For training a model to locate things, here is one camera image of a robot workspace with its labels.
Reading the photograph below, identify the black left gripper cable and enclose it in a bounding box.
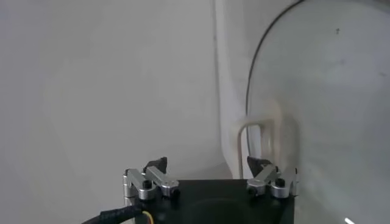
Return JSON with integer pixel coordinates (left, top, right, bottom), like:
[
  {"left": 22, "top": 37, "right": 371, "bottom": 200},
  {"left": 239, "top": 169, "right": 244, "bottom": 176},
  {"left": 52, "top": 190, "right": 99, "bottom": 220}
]
[{"left": 80, "top": 204, "right": 155, "bottom": 224}]

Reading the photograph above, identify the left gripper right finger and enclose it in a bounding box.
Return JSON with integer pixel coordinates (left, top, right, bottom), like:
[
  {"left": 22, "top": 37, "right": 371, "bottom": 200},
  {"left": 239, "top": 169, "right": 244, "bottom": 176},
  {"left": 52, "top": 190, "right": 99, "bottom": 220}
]
[{"left": 246, "top": 156, "right": 301, "bottom": 200}]

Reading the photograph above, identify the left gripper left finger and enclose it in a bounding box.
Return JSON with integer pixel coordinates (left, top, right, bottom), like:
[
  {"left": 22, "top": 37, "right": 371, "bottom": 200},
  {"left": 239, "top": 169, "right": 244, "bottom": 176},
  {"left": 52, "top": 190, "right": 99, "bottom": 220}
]
[{"left": 122, "top": 156, "right": 180, "bottom": 208}]

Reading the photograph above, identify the glass pot lid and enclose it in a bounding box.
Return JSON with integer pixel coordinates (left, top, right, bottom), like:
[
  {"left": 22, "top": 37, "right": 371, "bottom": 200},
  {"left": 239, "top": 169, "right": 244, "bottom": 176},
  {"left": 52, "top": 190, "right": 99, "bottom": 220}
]
[{"left": 236, "top": 0, "right": 390, "bottom": 224}]

